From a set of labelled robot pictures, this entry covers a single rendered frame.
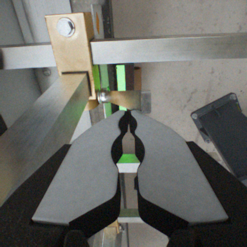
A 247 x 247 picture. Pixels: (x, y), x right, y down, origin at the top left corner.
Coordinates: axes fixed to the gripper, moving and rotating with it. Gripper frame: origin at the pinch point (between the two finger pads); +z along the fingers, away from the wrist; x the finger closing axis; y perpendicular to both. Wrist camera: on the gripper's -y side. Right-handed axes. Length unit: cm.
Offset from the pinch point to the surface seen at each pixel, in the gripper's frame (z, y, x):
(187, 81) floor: 101, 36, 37
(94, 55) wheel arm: 15.1, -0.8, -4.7
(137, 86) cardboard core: 94, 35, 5
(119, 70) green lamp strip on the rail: 30.9, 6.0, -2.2
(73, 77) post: 12.0, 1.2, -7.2
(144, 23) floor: 101, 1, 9
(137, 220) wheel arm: 19, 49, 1
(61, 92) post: 7.0, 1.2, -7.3
